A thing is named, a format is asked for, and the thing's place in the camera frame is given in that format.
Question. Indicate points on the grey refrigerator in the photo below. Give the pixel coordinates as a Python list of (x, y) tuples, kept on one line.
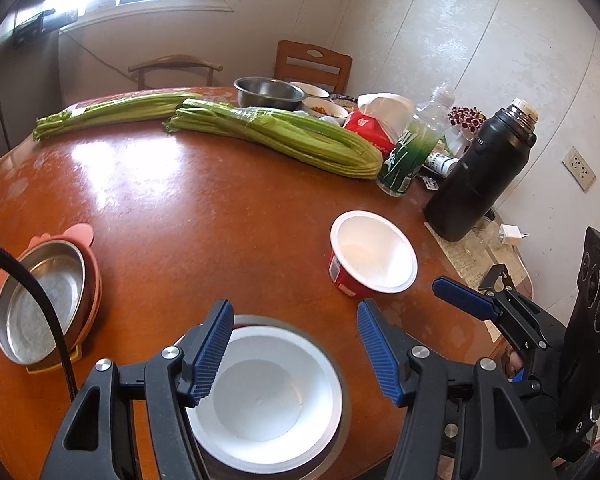
[(15, 90)]

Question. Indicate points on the wooden chair with cutout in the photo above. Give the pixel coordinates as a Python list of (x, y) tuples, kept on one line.
[(312, 55)]

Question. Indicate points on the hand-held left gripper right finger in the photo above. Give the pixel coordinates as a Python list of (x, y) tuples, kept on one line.
[(377, 350)]

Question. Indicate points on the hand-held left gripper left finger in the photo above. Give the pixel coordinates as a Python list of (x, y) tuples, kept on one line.
[(210, 350)]

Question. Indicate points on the celery bundle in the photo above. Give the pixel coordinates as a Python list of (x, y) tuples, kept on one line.
[(120, 110), (290, 135)]

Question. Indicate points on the white ceramic bowl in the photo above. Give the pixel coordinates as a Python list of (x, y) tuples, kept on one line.
[(312, 90)]

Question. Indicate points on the clear glass cup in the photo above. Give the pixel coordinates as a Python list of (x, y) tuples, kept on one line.
[(480, 242)]

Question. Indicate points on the person's right hand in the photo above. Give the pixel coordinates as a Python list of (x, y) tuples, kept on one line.
[(512, 360)]

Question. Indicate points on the small white bottle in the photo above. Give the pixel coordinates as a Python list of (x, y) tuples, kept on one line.
[(442, 164)]

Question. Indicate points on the white charger plug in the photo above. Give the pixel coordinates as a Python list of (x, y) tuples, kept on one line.
[(510, 235)]

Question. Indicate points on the wooden chair with curved back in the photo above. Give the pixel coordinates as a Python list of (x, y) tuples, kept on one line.
[(175, 64)]

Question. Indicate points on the black thermos flask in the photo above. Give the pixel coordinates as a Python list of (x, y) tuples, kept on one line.
[(470, 185)]

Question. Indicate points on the red dotted white cup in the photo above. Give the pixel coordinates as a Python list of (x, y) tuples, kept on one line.
[(465, 117)]

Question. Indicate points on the printed paper sheet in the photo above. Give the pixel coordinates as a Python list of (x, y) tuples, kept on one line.
[(475, 270)]

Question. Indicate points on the white bowl with food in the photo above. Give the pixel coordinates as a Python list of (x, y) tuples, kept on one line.
[(325, 109)]

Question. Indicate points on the wall socket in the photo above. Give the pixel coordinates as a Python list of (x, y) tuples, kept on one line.
[(579, 167)]

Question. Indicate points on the green label plastic bottle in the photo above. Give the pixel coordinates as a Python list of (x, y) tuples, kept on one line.
[(405, 160)]

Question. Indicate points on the small steel bowl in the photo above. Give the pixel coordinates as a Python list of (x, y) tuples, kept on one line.
[(267, 92)]

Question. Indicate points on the round metal plate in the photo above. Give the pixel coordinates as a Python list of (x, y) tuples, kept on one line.
[(25, 330)]

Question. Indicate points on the red paper bowl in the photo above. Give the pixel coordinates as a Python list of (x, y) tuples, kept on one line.
[(375, 255)]

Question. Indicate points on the red tissue pack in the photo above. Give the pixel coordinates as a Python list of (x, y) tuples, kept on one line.
[(365, 127)]

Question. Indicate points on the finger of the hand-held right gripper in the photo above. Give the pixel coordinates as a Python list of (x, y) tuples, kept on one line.
[(495, 280), (460, 292)]

